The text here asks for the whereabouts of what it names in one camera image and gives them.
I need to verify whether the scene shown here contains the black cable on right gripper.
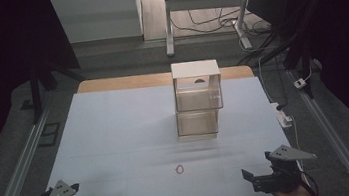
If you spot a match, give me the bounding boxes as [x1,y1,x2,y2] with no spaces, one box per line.
[299,168,320,196]

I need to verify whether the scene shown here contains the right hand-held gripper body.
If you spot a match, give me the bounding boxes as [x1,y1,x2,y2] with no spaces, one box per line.
[248,140,322,196]

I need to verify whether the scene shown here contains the clear plastic drawer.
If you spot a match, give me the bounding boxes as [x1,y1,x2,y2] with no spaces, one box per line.
[172,73,225,115]

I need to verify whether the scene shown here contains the pale blue table sheet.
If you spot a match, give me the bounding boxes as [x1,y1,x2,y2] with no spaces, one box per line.
[27,67,307,196]

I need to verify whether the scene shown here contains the white power strip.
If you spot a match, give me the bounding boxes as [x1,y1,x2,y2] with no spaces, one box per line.
[270,100,294,130]

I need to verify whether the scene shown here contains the white desk frame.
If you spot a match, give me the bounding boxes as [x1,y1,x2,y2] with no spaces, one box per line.
[159,0,262,61]

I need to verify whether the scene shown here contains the clear two-drawer storage cabinet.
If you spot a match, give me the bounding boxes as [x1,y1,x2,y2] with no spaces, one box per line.
[168,57,229,143]

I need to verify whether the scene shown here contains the black floor cables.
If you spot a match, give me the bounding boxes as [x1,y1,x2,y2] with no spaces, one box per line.
[168,0,287,75]

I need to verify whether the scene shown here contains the small white adapter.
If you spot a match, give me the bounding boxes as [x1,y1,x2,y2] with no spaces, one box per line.
[292,77,308,90]

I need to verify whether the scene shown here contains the black stand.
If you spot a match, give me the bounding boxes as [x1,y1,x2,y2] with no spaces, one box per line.
[25,52,92,125]
[244,0,344,106]

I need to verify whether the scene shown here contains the white power strip cable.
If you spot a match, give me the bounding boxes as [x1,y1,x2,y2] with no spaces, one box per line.
[256,53,302,155]

